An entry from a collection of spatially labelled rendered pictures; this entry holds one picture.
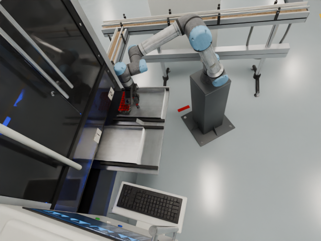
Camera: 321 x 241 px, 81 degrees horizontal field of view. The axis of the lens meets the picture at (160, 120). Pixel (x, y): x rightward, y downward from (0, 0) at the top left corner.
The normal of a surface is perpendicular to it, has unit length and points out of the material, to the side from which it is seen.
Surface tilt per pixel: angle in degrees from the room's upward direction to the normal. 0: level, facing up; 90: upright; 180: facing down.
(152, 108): 0
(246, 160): 0
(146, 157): 0
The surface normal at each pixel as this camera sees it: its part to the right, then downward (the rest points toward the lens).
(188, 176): -0.18, -0.48
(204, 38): 0.17, 0.77
